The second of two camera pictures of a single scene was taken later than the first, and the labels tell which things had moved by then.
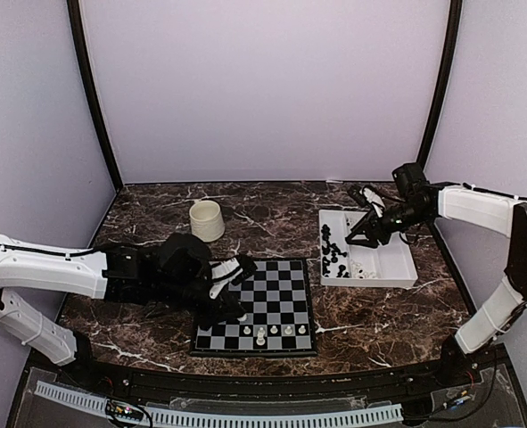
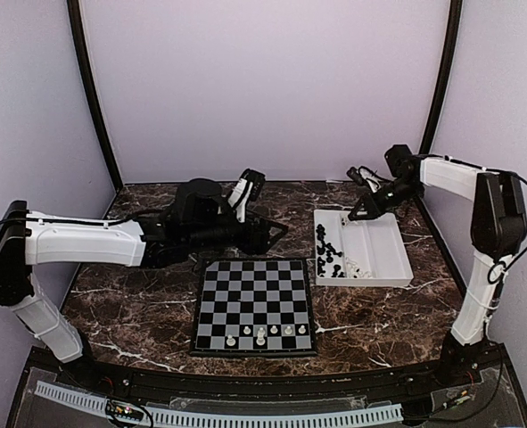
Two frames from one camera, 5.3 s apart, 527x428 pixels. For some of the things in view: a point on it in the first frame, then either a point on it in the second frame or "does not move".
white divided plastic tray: (348, 264) does not move
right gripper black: (376, 228) to (373, 208)
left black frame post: (89, 85) does not move
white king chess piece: (260, 334) does not move
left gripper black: (226, 302) to (260, 245)
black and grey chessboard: (279, 320) does not move
